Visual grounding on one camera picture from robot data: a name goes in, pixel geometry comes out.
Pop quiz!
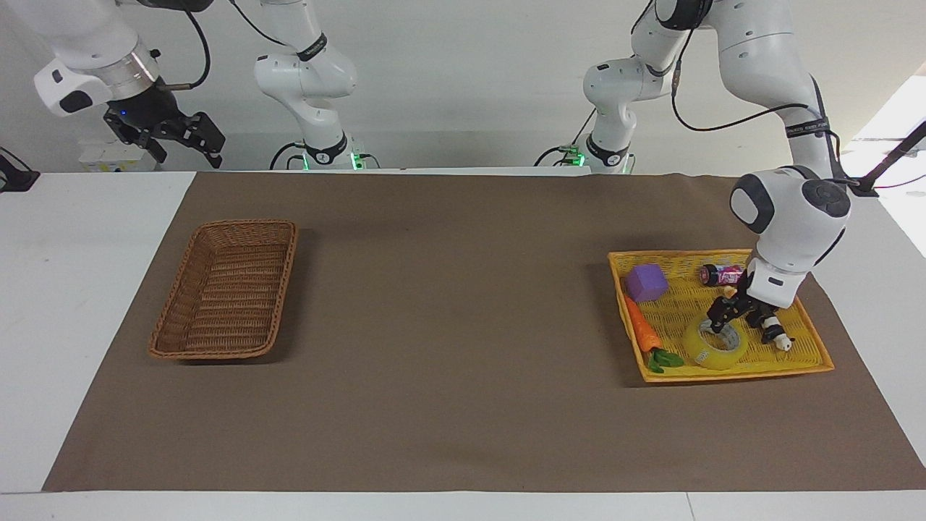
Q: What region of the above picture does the purple cube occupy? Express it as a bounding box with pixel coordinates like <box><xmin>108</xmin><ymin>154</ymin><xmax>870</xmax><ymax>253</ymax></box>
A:
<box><xmin>626</xmin><ymin>263</ymin><xmax>670</xmax><ymax>304</ymax></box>

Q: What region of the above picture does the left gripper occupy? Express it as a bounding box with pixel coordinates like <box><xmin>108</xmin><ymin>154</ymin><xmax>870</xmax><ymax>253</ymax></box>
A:
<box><xmin>707</xmin><ymin>287</ymin><xmax>781</xmax><ymax>342</ymax></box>

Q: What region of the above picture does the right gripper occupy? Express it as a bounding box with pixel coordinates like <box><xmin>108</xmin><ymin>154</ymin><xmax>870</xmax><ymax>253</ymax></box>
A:
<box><xmin>103</xmin><ymin>85</ymin><xmax>226</xmax><ymax>169</ymax></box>

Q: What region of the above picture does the brown wicker basket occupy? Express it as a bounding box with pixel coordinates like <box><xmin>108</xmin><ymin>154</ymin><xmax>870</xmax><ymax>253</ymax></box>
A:
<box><xmin>148</xmin><ymin>219</ymin><xmax>299</xmax><ymax>361</ymax></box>

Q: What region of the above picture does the black stand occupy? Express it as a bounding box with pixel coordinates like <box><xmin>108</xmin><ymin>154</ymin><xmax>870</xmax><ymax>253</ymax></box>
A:
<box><xmin>0</xmin><ymin>147</ymin><xmax>41</xmax><ymax>193</ymax></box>
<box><xmin>849</xmin><ymin>119</ymin><xmax>926</xmax><ymax>198</ymax></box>

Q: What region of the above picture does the yellow tape roll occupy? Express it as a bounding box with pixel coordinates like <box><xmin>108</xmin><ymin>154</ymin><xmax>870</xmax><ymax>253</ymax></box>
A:
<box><xmin>683</xmin><ymin>313</ymin><xmax>750</xmax><ymax>371</ymax></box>

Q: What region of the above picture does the pink and black can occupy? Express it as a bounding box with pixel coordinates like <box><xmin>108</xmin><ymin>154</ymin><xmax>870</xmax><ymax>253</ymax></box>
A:
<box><xmin>699</xmin><ymin>263</ymin><xmax>747</xmax><ymax>288</ymax></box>

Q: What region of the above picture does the black cable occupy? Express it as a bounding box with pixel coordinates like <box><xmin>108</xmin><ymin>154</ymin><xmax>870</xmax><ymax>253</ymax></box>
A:
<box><xmin>155</xmin><ymin>6</ymin><xmax>213</xmax><ymax>91</ymax></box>
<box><xmin>535</xmin><ymin>107</ymin><xmax>598</xmax><ymax>168</ymax></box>
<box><xmin>669</xmin><ymin>59</ymin><xmax>823</xmax><ymax>133</ymax></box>
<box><xmin>269</xmin><ymin>140</ymin><xmax>307</xmax><ymax>171</ymax></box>
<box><xmin>229</xmin><ymin>0</ymin><xmax>302</xmax><ymax>50</ymax></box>

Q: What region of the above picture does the orange toy carrot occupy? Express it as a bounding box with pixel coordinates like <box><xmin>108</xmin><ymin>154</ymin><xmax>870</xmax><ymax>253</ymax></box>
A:
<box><xmin>623</xmin><ymin>295</ymin><xmax>685</xmax><ymax>375</ymax></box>

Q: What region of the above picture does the yellow woven basket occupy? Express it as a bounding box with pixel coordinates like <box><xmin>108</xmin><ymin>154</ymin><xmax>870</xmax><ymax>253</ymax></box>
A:
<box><xmin>606</xmin><ymin>249</ymin><xmax>836</xmax><ymax>384</ymax></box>

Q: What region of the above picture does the small black and white toy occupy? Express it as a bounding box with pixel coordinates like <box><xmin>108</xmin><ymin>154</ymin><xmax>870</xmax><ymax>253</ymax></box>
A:
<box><xmin>761</xmin><ymin>324</ymin><xmax>797</xmax><ymax>353</ymax></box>

